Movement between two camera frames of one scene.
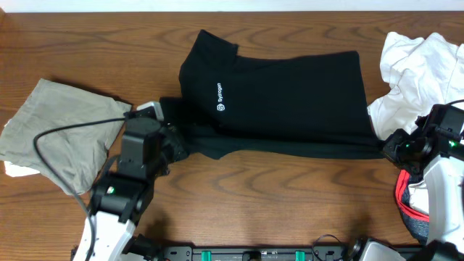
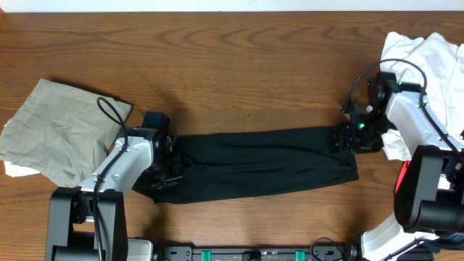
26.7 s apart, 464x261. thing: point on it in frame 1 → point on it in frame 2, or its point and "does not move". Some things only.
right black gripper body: [392, 148] → [345, 138]
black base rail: [255, 252] does not move
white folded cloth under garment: [17, 170] does not move
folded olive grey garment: [62, 131] does not move
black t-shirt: [270, 105] → [230, 163]
